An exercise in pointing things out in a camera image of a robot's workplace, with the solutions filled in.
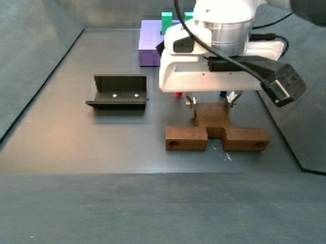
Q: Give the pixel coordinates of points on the blue cylindrical peg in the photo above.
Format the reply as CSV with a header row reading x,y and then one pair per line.
x,y
223,93

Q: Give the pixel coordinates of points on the purple base block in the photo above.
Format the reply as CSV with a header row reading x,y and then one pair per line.
x,y
150,38

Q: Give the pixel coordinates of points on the green U-shaped block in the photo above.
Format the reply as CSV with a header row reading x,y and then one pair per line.
x,y
169,21

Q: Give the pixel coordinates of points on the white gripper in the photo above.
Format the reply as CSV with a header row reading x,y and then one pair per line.
x,y
185,71

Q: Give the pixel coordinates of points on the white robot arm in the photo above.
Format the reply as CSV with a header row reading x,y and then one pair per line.
x,y
222,12

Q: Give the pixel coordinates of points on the brown T-shaped block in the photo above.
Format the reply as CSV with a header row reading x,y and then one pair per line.
x,y
213,125

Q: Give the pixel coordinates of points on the black angle bracket fixture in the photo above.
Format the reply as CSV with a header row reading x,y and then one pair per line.
x,y
119,90

